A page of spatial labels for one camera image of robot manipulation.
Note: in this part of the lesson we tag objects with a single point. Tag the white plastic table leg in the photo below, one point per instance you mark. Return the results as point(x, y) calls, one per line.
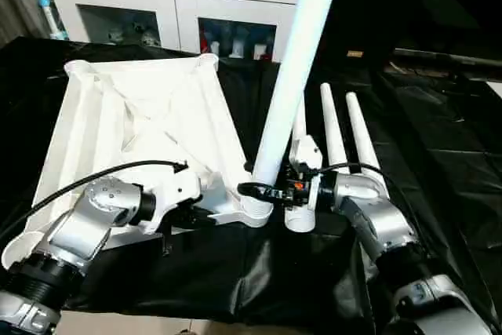
point(333, 131)
point(294, 60)
point(362, 139)
point(299, 217)

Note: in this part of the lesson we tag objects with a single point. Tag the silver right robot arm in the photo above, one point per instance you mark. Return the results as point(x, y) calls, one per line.
point(384, 225)

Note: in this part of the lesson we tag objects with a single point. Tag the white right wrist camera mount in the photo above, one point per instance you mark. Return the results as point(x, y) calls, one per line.
point(306, 151)

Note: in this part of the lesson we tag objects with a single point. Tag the white plastic table top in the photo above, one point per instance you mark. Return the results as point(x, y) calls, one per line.
point(141, 115)

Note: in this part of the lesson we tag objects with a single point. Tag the white flat side panel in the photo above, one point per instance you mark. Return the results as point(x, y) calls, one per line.
point(496, 88)

